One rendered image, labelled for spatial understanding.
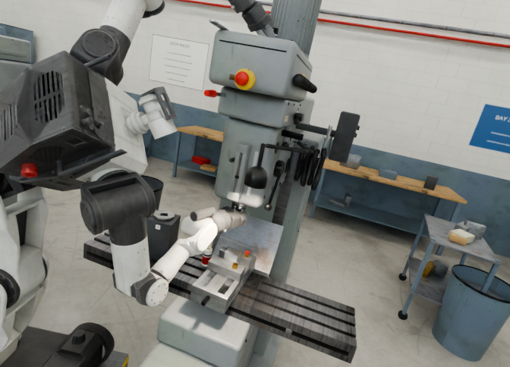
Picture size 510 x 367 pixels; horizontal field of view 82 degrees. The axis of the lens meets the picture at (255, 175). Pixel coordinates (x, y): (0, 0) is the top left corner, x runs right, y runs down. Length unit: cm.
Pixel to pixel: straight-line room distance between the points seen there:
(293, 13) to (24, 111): 96
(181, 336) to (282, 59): 106
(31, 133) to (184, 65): 544
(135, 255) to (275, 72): 63
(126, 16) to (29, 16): 765
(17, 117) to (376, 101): 496
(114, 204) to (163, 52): 572
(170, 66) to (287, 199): 502
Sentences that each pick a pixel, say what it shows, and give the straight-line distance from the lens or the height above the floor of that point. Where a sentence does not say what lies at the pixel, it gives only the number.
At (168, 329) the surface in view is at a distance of 133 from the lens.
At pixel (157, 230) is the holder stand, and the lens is 140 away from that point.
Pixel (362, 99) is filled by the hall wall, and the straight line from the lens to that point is 531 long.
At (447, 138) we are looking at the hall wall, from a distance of 555.
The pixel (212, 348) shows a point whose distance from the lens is 129.
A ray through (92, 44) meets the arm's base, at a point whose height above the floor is 177.
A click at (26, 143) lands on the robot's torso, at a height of 154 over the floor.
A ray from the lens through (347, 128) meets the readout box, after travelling 130.
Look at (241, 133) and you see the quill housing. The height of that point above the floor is 158.
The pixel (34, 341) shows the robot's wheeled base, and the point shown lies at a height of 57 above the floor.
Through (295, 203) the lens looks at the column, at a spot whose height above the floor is 122.
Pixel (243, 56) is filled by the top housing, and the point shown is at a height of 182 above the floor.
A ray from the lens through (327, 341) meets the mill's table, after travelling 131.
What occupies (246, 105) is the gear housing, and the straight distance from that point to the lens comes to 102.
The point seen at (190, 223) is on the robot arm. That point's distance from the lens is 107.
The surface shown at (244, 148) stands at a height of 154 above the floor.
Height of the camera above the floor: 174
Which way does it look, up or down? 16 degrees down
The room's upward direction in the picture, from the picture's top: 12 degrees clockwise
